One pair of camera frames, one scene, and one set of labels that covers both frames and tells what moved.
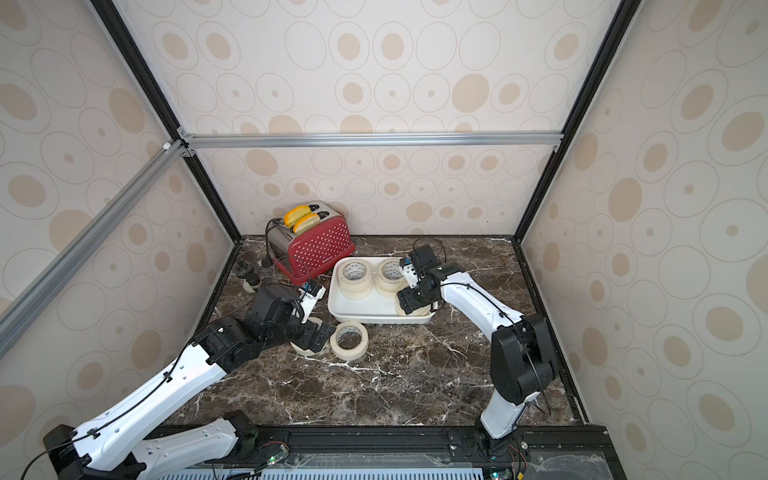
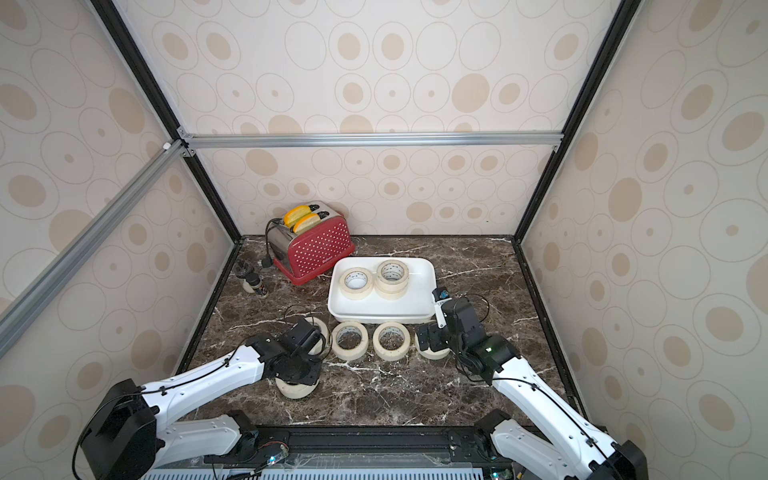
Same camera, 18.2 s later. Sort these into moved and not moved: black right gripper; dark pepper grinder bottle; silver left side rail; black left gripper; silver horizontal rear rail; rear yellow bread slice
Moved: black right gripper; black left gripper
Not moved: silver horizontal rear rail; dark pepper grinder bottle; silver left side rail; rear yellow bread slice
